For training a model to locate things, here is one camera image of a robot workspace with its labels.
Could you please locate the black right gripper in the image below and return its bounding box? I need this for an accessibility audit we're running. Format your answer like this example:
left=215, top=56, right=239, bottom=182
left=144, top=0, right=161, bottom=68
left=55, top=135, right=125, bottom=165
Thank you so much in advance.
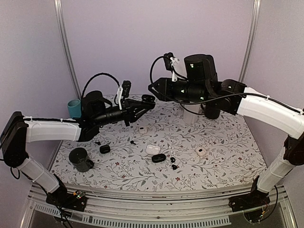
left=147, top=77, right=209, bottom=105

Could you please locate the white ribbed vase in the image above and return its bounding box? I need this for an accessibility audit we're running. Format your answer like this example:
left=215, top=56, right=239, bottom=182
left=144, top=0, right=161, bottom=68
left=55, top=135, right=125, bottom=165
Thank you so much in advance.
left=183, top=110, right=200, bottom=124

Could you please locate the right aluminium corner post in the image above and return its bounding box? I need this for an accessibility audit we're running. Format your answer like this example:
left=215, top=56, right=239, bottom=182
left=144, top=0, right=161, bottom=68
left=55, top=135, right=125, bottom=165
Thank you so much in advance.
left=238, top=0, right=261, bottom=83

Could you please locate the white closed earbud case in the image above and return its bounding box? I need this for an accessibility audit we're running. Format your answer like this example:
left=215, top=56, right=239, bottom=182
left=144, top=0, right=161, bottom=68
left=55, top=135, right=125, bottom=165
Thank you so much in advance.
left=139, top=126, right=147, bottom=134

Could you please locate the black square earbud case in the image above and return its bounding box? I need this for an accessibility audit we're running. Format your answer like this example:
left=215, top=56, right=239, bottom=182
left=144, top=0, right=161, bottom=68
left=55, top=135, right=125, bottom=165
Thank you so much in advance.
left=99, top=145, right=111, bottom=154

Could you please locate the white open earbud case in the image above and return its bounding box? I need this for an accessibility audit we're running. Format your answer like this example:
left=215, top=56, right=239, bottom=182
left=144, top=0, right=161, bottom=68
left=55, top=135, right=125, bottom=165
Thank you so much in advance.
left=145, top=145, right=161, bottom=155

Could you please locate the aluminium front rail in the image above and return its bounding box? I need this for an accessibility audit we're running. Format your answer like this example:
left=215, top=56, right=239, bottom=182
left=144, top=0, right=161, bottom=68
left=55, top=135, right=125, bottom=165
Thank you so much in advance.
left=21, top=184, right=297, bottom=228

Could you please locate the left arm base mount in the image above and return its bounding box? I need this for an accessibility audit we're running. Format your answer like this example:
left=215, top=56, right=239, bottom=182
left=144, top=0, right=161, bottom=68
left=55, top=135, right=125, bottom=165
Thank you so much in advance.
left=46, top=175, right=87, bottom=212

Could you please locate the black tapered vase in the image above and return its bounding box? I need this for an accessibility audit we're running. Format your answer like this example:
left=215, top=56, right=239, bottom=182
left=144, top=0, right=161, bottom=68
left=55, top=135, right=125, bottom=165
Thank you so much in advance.
left=204, top=107, right=220, bottom=120

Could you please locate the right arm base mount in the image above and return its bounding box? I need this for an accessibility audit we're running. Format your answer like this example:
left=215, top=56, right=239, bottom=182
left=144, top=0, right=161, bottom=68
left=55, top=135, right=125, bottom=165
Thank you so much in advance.
left=228, top=176, right=270, bottom=212

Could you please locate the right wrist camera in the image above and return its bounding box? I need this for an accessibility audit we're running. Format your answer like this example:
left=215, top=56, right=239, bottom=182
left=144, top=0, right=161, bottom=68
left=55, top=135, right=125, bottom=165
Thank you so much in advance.
left=163, top=52, right=178, bottom=82

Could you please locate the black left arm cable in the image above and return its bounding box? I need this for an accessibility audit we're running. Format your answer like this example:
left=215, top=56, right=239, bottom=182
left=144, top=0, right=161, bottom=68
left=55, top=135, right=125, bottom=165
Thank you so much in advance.
left=80, top=73, right=121, bottom=98

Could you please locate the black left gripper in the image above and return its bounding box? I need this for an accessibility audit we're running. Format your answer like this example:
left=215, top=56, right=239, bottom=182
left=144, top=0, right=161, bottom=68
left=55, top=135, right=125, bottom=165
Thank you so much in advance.
left=93, top=98, right=150, bottom=127

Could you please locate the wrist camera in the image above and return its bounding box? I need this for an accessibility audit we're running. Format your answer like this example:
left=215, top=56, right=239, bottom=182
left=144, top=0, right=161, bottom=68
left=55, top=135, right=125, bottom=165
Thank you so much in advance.
left=116, top=80, right=131, bottom=110
left=163, top=52, right=178, bottom=82

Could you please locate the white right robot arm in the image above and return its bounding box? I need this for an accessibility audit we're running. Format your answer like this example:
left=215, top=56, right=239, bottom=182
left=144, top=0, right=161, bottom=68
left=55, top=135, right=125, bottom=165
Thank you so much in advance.
left=148, top=53, right=304, bottom=207

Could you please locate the black oval earbud case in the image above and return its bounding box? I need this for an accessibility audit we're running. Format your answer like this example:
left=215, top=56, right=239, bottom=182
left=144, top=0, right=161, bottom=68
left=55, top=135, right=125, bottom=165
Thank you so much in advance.
left=152, top=153, right=166, bottom=163

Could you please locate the teal cup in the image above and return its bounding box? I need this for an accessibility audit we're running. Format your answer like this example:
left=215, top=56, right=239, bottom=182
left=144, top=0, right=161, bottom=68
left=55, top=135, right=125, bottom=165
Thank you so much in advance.
left=67, top=99, right=81, bottom=118

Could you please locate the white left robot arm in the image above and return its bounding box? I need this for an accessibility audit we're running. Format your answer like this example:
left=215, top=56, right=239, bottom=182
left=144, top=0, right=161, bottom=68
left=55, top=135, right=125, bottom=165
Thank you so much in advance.
left=0, top=91, right=155, bottom=206

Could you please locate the aluminium corner post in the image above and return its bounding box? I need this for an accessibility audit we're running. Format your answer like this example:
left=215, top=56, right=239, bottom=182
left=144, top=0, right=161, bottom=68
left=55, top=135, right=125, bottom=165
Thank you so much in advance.
left=238, top=0, right=261, bottom=83
left=54, top=0, right=81, bottom=99

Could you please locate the left aluminium corner post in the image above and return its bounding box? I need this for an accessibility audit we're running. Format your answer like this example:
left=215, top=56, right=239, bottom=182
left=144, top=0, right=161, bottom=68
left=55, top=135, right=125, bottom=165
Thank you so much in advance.
left=54, top=0, right=81, bottom=99

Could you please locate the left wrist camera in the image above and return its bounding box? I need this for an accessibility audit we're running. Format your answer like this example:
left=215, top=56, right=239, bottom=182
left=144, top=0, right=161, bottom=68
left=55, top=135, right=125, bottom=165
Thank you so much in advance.
left=116, top=80, right=131, bottom=110

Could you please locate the black mug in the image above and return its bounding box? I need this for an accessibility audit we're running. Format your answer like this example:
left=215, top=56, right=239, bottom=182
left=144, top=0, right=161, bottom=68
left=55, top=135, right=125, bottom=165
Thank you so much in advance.
left=68, top=147, right=95, bottom=172

